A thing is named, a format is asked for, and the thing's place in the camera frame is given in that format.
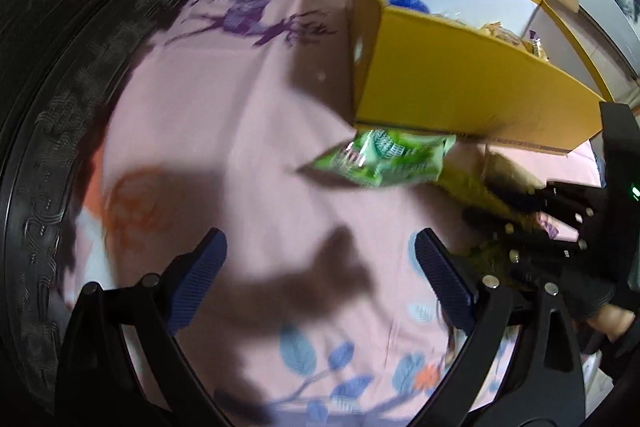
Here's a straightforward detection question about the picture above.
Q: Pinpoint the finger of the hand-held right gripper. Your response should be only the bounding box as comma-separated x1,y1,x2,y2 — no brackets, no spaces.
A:
462,207,586,268
492,181,596,228

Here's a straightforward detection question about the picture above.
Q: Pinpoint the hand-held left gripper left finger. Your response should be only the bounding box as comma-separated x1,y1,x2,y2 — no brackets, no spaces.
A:
55,228,228,427

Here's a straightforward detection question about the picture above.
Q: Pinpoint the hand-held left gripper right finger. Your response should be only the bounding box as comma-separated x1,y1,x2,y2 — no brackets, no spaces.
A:
414,228,586,427

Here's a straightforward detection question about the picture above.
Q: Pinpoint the olive yellow snack packet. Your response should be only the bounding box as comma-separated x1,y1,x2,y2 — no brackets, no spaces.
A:
440,152,546,268

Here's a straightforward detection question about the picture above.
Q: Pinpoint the green snack packet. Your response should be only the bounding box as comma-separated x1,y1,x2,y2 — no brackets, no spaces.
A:
297,129,457,190

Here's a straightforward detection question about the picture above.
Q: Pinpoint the yellow cardboard box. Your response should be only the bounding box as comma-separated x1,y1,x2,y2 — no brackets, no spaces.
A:
347,0,616,156

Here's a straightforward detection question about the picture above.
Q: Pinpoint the pile of assorted snack packets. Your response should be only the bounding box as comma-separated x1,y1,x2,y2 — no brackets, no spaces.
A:
432,19,551,62

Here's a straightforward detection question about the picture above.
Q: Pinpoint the person's right hand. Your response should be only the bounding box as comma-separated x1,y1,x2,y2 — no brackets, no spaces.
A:
560,264,638,343

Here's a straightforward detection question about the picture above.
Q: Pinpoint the pink floral cloth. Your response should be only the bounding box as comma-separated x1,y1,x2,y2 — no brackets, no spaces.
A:
65,0,606,427

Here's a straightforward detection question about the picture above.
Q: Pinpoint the blue snack packet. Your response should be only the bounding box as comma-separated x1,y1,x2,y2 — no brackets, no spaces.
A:
387,0,430,14

